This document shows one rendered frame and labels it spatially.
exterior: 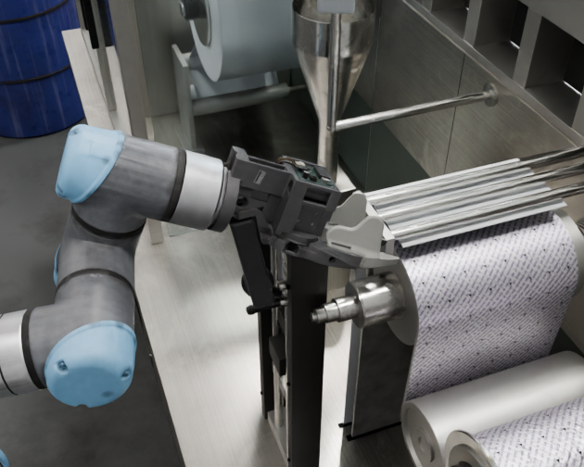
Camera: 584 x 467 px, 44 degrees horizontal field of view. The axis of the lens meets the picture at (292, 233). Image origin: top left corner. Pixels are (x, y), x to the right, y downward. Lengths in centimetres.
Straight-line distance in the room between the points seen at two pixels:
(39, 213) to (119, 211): 268
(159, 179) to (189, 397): 77
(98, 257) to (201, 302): 86
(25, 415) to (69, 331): 197
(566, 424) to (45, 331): 58
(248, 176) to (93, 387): 25
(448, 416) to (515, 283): 19
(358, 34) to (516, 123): 29
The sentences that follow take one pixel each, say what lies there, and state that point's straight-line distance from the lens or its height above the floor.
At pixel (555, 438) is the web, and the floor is 131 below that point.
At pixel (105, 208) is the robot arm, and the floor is 159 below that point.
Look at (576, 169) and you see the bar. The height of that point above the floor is 145.
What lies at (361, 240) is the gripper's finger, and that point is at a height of 152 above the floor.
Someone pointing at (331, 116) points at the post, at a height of 143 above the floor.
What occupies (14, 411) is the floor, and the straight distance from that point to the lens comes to 264.
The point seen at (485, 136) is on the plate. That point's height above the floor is 133.
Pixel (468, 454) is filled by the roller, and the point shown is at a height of 129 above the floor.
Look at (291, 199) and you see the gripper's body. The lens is 72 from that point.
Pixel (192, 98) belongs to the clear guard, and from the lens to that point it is 153.
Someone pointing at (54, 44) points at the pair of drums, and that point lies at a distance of 373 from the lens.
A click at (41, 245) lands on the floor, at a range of 321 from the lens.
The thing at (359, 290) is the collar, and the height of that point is 137.
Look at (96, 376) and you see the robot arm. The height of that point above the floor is 153.
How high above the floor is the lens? 202
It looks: 41 degrees down
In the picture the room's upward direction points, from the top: straight up
